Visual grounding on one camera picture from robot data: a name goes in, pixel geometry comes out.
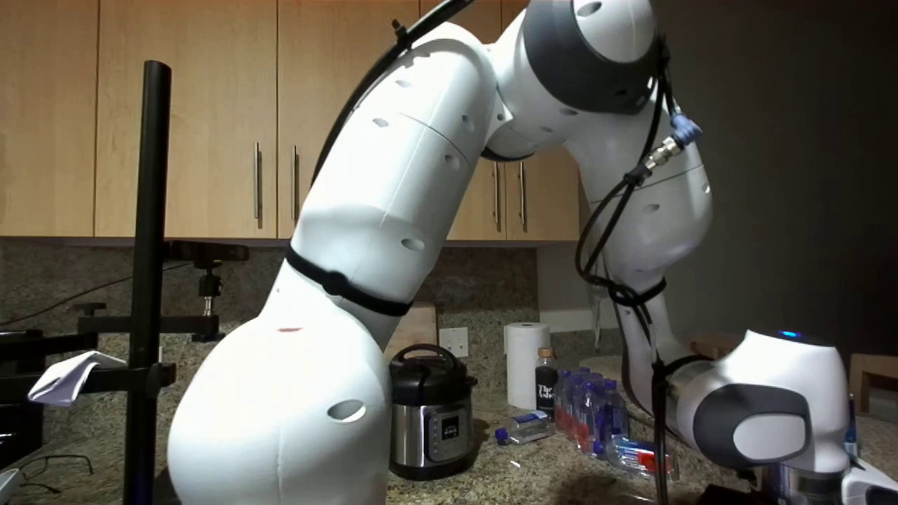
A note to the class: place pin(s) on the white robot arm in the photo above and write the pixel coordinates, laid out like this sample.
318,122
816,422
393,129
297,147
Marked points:
292,405

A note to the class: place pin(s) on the white paper towel roll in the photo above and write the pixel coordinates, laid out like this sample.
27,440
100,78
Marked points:
522,342

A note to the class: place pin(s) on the wooden cutting board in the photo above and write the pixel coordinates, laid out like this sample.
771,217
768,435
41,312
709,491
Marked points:
416,327

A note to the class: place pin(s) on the dark sauce bottle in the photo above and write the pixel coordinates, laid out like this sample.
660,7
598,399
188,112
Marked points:
545,383

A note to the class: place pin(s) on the silver black pressure cooker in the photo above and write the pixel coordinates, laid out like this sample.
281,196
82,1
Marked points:
434,425

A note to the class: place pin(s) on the lying clear water bottle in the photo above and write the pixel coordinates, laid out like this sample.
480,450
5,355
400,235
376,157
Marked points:
522,429

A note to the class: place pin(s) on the blue water bottle pack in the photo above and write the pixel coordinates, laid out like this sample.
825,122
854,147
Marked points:
591,411

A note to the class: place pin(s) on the wooden upper cabinets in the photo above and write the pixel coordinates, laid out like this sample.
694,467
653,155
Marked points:
254,94

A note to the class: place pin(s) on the red labelled plastic package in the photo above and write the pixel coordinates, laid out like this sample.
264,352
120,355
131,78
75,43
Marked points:
642,456

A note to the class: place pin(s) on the white crumpled paper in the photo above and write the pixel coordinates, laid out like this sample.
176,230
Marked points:
59,385

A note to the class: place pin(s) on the white wall outlet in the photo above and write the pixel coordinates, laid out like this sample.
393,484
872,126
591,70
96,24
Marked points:
456,341

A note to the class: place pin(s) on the black camera stand pole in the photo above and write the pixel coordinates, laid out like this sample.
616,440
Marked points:
138,334

